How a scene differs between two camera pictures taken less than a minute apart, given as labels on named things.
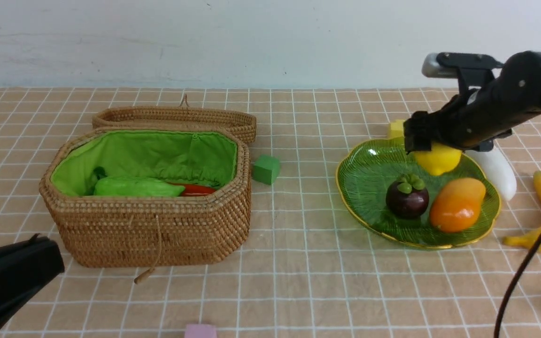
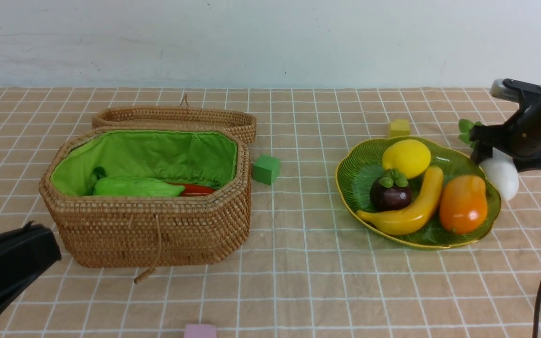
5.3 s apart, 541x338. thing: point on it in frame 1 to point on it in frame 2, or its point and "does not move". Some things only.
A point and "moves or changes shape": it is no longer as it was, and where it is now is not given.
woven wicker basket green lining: x=147 y=232 does not move
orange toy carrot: x=194 y=190 does not move
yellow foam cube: x=397 y=128 does not move
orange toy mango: x=455 y=206 moves or changes shape
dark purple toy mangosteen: x=406 y=198 to x=391 y=192
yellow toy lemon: x=441 y=159 to x=410 y=157
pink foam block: x=197 y=330 does not move
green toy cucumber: x=129 y=186 does not move
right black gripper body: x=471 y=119 to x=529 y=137
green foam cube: x=266 y=169 does not move
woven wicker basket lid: x=243 y=124 does not move
